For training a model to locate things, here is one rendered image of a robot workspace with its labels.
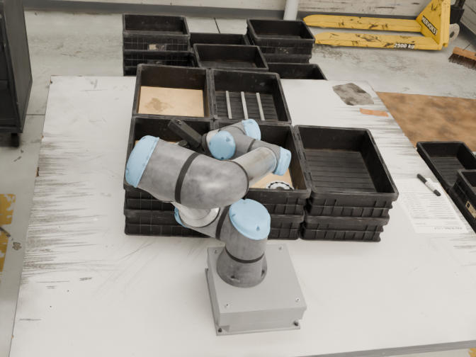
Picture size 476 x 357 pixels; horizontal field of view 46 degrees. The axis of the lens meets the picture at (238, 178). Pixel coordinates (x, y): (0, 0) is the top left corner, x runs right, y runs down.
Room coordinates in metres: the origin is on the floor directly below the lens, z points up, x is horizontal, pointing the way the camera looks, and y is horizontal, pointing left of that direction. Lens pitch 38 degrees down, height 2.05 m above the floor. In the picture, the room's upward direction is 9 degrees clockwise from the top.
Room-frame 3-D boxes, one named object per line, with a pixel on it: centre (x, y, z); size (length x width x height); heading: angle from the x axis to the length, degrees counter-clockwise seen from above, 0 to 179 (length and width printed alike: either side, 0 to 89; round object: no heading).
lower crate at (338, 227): (1.63, -0.36, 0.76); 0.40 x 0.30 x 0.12; 10
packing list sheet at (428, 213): (1.73, -0.75, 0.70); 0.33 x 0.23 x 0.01; 16
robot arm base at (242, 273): (1.15, -0.05, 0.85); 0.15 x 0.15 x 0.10
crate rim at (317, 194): (1.63, -0.36, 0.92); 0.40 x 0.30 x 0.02; 10
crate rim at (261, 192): (1.58, -0.06, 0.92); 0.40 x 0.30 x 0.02; 10
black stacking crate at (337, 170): (1.63, -0.36, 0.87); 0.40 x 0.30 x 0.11; 10
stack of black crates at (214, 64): (2.97, 0.15, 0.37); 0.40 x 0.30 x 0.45; 106
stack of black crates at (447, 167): (2.56, -1.16, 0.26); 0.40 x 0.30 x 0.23; 16
